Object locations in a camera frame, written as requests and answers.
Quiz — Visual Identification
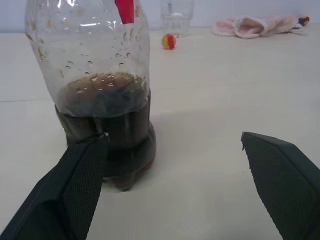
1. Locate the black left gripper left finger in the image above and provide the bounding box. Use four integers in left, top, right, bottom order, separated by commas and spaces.
0, 132, 110, 240

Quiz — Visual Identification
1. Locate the yellow cap with red tape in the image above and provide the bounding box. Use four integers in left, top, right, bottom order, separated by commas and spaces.
161, 33, 177, 50

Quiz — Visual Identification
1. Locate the pink fluffy cloth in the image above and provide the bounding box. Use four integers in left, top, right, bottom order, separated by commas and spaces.
210, 15, 311, 40

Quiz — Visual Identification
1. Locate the cola bottle with yellow cap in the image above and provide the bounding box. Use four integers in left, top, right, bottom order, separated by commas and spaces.
24, 0, 158, 193

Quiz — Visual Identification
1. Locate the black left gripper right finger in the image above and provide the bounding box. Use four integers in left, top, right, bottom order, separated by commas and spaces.
240, 131, 320, 240

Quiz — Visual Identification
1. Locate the clear glass cup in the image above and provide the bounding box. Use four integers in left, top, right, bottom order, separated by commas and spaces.
159, 0, 195, 38

